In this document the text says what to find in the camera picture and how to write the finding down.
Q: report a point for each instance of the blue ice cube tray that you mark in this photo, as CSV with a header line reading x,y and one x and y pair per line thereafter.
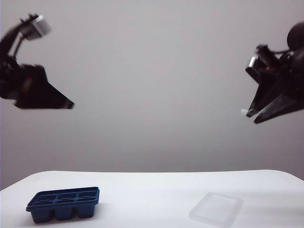
x,y
64,202

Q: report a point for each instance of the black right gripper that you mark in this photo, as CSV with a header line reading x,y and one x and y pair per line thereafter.
x,y
289,78

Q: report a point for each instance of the clear plastic tray lid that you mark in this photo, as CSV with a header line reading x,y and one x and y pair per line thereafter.
x,y
215,209

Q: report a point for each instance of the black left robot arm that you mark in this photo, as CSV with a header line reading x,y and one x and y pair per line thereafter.
x,y
3,78

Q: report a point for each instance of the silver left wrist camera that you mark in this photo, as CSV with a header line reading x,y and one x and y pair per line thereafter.
x,y
36,27

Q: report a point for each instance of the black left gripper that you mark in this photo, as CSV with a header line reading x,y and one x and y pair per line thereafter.
x,y
20,80

